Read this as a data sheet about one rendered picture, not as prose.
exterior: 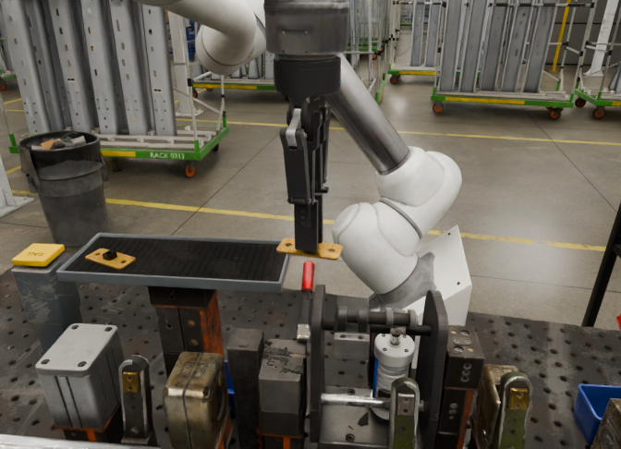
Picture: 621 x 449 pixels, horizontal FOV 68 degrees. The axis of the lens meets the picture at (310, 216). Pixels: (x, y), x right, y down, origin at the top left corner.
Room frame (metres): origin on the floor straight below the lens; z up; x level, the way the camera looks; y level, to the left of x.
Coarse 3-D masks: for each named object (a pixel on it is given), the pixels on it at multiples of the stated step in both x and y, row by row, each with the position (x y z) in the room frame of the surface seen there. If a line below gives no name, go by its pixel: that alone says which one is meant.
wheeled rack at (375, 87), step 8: (352, 40) 8.32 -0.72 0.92; (384, 48) 8.22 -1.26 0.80; (384, 56) 8.21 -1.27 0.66; (384, 64) 8.21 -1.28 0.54; (384, 72) 8.21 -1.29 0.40; (368, 80) 8.11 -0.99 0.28; (376, 80) 8.11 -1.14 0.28; (384, 80) 8.14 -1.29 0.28; (368, 88) 7.35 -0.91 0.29; (376, 88) 6.42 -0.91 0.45; (376, 96) 6.41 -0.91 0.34
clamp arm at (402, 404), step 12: (396, 384) 0.45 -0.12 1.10; (408, 384) 0.45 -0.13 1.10; (396, 396) 0.45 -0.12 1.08; (408, 396) 0.44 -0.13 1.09; (396, 408) 0.44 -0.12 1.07; (408, 408) 0.44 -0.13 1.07; (396, 420) 0.44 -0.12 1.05; (408, 420) 0.44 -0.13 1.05; (396, 432) 0.44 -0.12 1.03; (408, 432) 0.43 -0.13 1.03; (396, 444) 0.43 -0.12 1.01; (408, 444) 0.43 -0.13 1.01
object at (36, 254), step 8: (32, 248) 0.72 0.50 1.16; (40, 248) 0.72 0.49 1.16; (48, 248) 0.72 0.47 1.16; (56, 248) 0.72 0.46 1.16; (64, 248) 0.73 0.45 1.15; (16, 256) 0.69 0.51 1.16; (24, 256) 0.69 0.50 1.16; (32, 256) 0.69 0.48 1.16; (40, 256) 0.69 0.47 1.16; (48, 256) 0.69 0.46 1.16; (56, 256) 0.71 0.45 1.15; (16, 264) 0.68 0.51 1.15; (24, 264) 0.68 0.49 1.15; (32, 264) 0.67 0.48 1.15; (40, 264) 0.67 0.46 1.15
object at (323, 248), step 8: (288, 240) 0.55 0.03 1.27; (280, 248) 0.53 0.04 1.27; (288, 248) 0.53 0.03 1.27; (320, 248) 0.53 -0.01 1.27; (328, 248) 0.53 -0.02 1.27; (336, 248) 0.53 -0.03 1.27; (312, 256) 0.51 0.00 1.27; (320, 256) 0.51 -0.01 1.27; (328, 256) 0.51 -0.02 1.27; (336, 256) 0.51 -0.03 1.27
